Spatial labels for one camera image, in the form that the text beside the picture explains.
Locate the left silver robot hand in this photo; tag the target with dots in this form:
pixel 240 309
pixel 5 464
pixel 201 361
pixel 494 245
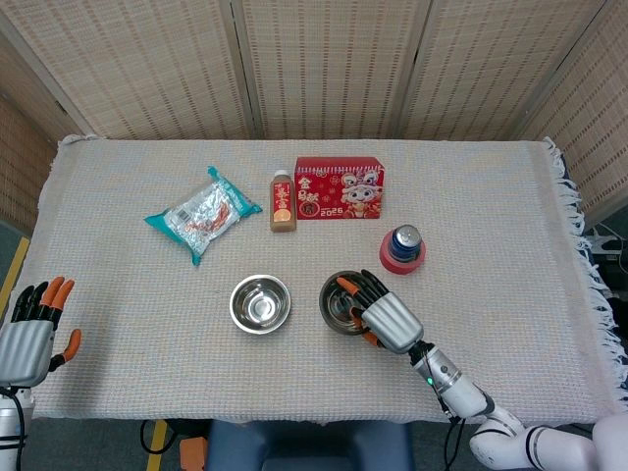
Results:
pixel 22 348

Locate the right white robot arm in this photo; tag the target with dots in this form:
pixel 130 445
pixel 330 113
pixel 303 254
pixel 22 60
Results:
pixel 505 432

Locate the teal and silver snack packet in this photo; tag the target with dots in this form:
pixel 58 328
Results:
pixel 201 216

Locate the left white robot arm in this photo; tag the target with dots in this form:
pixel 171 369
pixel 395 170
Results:
pixel 9 427

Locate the orange block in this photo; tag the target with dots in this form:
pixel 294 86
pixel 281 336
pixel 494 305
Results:
pixel 192 454

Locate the can in red holder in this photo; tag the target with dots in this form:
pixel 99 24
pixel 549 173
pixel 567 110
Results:
pixel 400 268

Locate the stainless steel bowl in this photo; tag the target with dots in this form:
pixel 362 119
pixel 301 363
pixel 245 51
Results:
pixel 337 306
pixel 260 304
pixel 261 331

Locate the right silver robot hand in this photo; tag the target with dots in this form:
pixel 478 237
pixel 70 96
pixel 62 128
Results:
pixel 392 319

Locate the woven folding screen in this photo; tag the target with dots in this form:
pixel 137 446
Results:
pixel 333 64

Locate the blue drink can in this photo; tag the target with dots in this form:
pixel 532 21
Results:
pixel 406 243

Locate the red 2026 desk calendar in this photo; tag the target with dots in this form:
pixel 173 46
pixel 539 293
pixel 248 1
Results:
pixel 324 193

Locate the brown drink bottle red label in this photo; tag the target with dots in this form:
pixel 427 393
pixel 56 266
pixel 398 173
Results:
pixel 283 208

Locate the beige woven tablecloth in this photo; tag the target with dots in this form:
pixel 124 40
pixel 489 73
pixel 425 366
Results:
pixel 147 343

